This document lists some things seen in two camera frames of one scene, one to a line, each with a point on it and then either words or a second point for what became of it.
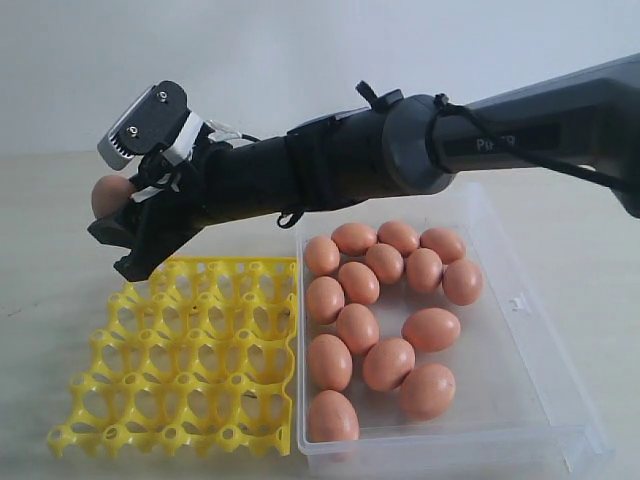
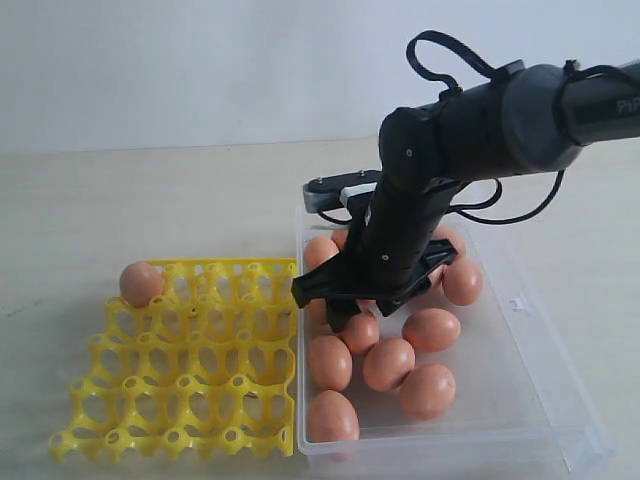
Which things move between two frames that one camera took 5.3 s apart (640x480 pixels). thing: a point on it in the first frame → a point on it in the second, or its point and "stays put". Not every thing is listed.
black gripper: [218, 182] → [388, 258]
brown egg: [109, 194] → [140, 282]
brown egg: [387, 362] stays put
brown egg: [358, 329] stays put
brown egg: [430, 330] stays put
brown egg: [330, 362] stays put
